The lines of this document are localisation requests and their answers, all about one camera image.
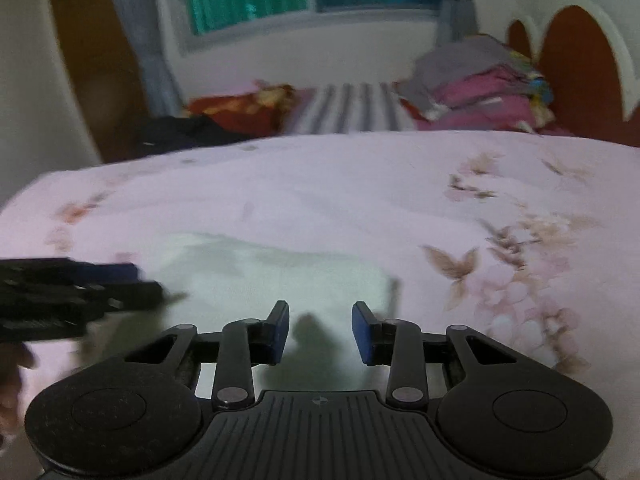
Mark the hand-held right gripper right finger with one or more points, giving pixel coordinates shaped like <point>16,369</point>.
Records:
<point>361,330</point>

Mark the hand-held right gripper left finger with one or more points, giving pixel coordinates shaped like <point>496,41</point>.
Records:
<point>280,330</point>

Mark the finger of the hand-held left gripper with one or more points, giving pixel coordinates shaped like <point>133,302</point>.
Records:
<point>135,296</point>
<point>107,273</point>

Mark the white knitted sweater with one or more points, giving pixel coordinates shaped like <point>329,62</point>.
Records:
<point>280,280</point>

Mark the stack of folded clothes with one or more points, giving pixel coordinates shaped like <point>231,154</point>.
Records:
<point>480,90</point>

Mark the person's left hand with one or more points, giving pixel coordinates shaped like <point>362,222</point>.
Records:
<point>15,390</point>

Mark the pink floral blanket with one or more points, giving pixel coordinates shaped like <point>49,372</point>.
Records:
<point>350,195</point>

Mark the black bag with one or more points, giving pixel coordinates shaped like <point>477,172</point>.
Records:
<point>185,132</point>

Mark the red floral pillow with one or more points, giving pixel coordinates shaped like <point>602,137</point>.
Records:
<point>235,110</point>

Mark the brown wooden wardrobe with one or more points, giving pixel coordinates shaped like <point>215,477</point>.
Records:
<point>90,60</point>

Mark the grey curtain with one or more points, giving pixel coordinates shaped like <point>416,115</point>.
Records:
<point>150,60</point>
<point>457,15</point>

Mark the grey striped bedsheet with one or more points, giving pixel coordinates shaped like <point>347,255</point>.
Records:
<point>345,107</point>

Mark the red and white headboard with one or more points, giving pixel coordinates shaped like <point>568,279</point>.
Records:
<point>580,60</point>

